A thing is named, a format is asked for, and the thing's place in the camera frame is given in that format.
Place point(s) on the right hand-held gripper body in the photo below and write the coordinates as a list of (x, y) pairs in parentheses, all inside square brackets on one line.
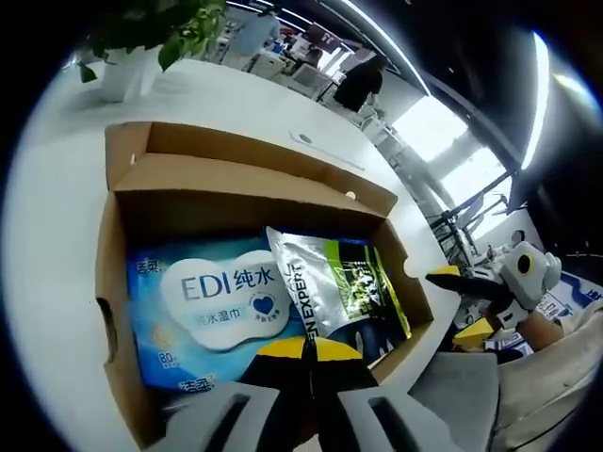
[(537, 282)]

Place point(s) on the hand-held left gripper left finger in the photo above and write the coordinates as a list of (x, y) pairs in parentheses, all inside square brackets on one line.
[(278, 376)]

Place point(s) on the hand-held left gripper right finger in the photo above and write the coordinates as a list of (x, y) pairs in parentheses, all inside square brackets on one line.
[(344, 376)]

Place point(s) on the dark blue tissue pack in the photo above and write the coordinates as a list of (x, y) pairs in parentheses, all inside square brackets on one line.
[(372, 343)]

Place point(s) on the silver green foil pouch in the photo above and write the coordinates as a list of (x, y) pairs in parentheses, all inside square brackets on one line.
[(339, 282)]

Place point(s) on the blue wet wipes pack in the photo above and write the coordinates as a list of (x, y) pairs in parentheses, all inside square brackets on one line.
[(207, 306)]

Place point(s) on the brown cardboard shoe box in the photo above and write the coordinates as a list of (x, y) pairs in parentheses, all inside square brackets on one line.
[(212, 198)]

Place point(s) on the person's beige shirt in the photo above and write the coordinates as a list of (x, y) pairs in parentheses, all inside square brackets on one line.
[(556, 391)]

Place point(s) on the white table socket strip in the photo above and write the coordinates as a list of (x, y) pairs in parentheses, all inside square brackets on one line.
[(330, 150)]

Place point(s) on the green potted plant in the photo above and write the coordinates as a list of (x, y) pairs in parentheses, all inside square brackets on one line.
[(141, 28)]

